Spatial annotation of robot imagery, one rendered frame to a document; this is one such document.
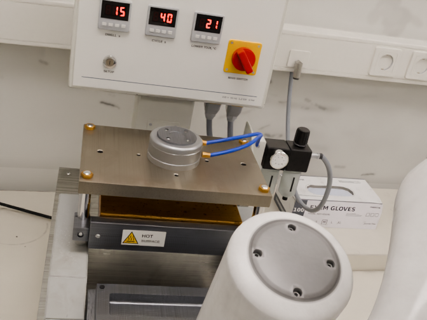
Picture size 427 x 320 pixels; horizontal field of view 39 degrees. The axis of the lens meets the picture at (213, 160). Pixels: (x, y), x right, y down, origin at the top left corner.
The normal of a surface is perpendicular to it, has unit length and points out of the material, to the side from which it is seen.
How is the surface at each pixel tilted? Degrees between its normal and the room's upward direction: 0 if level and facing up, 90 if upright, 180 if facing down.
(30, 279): 0
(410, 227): 57
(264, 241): 17
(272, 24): 90
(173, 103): 90
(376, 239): 0
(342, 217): 90
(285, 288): 25
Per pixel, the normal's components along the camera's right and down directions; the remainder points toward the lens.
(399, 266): -0.72, -0.48
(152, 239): 0.15, 0.47
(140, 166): 0.18, -0.87
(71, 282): 0.23, -0.36
